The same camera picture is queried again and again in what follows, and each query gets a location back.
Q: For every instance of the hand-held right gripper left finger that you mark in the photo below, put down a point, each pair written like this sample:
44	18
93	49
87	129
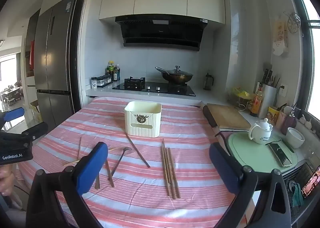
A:
92	168

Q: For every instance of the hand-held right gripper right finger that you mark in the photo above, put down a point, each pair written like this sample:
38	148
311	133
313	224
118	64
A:
222	168

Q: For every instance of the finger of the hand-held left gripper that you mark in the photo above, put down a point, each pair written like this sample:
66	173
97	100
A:
35	130
13	114

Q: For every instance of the thin brown chopstick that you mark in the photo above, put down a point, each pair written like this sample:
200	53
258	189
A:
79	148

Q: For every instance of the cream ribbed utensil holder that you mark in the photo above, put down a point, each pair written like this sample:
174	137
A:
142	128

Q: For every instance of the person's left hand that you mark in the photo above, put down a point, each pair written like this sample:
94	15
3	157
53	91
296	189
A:
6	180

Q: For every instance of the pale bag by refrigerator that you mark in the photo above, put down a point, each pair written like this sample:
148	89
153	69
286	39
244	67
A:
36	114

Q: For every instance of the short brown chopstick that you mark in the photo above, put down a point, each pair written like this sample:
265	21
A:
111	179
109	174

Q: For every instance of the dining table with chairs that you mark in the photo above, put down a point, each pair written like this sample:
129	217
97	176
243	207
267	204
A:
11	95

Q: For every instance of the green round tray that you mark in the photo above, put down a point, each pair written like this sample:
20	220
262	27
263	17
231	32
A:
252	154

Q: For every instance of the long dark chopstick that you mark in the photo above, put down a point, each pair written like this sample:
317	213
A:
139	150
136	148

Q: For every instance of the brown wooden chopstick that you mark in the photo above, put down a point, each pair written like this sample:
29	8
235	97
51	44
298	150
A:
165	168
174	174
170	175

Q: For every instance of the white ceramic teapot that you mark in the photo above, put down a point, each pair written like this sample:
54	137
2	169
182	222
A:
260	133

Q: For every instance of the wooden cutting board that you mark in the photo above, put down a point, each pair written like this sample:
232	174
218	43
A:
227	116

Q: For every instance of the dark brown rolling pin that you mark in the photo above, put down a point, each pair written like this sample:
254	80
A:
209	116

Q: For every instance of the black glossy case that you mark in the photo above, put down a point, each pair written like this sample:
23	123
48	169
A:
280	154

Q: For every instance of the pink striped tablecloth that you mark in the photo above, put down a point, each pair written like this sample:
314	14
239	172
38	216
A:
140	205

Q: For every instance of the red hanging cloth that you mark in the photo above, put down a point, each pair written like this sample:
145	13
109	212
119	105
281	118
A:
31	55

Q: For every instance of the grey steel refrigerator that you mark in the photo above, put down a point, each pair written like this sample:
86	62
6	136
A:
55	67

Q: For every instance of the yellow printed cup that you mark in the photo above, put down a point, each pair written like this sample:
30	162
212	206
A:
272	116

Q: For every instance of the amber sauce bottle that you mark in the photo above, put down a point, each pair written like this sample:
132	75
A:
257	103

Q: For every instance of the pink cup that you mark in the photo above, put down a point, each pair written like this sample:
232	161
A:
280	120

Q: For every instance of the white ceramic cup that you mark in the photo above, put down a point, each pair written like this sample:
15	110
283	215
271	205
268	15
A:
295	139

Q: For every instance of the teal cloth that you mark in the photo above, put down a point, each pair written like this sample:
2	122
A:
297	195

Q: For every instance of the white knife holder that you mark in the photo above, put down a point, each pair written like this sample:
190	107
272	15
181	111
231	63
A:
268	100

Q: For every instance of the smartphone with lit screen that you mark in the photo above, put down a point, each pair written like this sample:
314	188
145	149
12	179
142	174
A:
311	183

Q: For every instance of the small dark seasoning bottle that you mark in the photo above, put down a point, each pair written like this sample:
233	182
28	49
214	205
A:
115	75

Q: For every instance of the garlic bulbs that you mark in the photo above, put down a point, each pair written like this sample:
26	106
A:
306	121

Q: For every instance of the dark soy sauce bottle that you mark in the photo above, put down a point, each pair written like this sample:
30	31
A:
110	69

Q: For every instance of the dark wok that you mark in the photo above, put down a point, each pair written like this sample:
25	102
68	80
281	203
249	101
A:
177	79

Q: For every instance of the blue-tinted condiment bottle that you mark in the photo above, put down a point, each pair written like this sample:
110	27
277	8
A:
118	71

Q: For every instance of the black gas stove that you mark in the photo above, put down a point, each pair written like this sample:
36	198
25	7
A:
155	89

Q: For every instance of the glass wok lid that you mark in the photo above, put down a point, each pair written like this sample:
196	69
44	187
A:
177	71

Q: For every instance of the hanging printed bag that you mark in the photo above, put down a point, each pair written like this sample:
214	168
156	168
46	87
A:
280	37

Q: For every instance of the kitchen window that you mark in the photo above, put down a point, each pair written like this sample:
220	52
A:
313	55

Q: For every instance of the black range hood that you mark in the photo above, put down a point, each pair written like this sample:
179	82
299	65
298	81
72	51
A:
162	35

